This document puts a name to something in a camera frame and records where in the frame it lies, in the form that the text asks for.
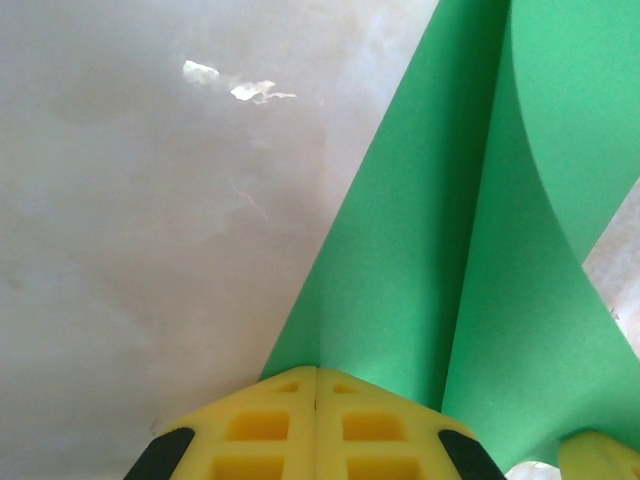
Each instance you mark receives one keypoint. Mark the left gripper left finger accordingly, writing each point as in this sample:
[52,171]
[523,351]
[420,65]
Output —
[260,430]

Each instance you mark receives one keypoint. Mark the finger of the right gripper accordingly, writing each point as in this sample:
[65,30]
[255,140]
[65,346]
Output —
[600,460]

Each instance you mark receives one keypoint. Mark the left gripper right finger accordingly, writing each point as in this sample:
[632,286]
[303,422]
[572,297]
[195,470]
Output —
[375,430]

